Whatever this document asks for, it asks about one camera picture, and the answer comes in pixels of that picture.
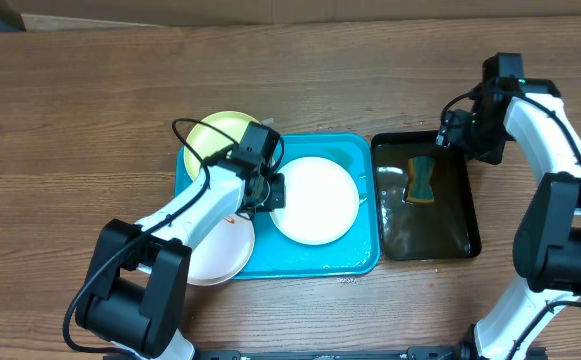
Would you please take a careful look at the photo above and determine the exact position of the cardboard board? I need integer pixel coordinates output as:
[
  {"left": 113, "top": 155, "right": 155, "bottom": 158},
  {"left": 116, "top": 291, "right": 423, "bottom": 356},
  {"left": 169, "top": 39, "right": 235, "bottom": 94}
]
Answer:
[{"left": 8, "top": 0, "right": 581, "bottom": 26}]

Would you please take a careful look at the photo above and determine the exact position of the pink-white plate with stain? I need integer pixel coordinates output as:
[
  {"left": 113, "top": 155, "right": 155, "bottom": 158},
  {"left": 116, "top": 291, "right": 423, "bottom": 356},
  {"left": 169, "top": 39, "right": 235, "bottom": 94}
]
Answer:
[{"left": 187, "top": 216, "right": 255, "bottom": 286}]

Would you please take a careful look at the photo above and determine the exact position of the black water basin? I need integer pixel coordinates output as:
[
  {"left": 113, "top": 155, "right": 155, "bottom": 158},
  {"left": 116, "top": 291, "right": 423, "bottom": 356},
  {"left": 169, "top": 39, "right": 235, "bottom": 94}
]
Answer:
[{"left": 371, "top": 131, "right": 482, "bottom": 261}]

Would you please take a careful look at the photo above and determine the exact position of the white plate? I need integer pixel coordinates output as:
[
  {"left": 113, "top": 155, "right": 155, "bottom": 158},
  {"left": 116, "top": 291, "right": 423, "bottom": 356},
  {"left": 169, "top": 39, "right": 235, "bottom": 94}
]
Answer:
[{"left": 271, "top": 157, "right": 360, "bottom": 246}]

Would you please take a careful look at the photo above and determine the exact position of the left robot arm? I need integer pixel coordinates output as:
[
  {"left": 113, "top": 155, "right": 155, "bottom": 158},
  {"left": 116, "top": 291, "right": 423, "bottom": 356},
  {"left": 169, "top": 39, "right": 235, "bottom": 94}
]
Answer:
[{"left": 62, "top": 123, "right": 285, "bottom": 359}]

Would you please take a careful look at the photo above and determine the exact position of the teal plastic tray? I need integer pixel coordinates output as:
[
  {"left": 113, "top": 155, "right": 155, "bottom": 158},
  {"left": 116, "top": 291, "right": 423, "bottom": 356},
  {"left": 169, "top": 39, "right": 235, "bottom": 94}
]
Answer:
[{"left": 173, "top": 132, "right": 382, "bottom": 281}]

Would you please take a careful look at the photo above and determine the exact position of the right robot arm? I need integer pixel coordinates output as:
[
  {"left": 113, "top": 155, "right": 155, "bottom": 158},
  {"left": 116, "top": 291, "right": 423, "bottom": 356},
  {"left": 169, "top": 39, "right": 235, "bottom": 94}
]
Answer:
[{"left": 436, "top": 53, "right": 581, "bottom": 360}]

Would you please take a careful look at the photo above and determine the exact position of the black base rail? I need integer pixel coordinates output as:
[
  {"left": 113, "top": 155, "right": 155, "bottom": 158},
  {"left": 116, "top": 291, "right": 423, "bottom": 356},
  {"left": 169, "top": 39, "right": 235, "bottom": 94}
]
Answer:
[{"left": 103, "top": 344, "right": 549, "bottom": 360}]

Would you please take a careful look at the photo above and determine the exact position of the yellow-green plate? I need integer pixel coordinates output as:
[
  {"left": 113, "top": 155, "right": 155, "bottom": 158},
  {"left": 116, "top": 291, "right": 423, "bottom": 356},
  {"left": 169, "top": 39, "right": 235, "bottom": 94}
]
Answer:
[{"left": 183, "top": 111, "right": 259, "bottom": 180}]

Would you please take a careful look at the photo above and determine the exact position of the yellow green sponge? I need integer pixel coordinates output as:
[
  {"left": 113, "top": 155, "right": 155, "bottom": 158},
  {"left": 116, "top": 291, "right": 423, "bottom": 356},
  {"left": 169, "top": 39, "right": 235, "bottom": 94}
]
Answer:
[{"left": 406, "top": 156, "right": 435, "bottom": 204}]

